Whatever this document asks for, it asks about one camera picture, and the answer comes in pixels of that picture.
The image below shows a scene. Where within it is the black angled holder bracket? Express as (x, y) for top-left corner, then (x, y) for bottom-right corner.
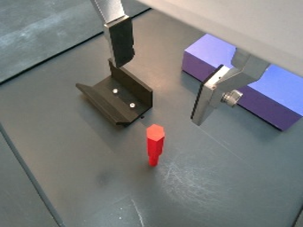
(76, 59), (152, 127)

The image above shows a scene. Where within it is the red hexagonal peg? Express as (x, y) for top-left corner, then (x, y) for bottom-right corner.
(147, 124), (164, 167)

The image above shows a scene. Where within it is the purple base block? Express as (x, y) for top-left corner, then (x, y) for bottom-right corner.
(183, 35), (303, 131)

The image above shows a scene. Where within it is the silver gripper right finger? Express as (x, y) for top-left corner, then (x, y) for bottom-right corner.
(191, 49), (270, 125)

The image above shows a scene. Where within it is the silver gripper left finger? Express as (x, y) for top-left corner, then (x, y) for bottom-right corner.
(90, 0), (135, 67)

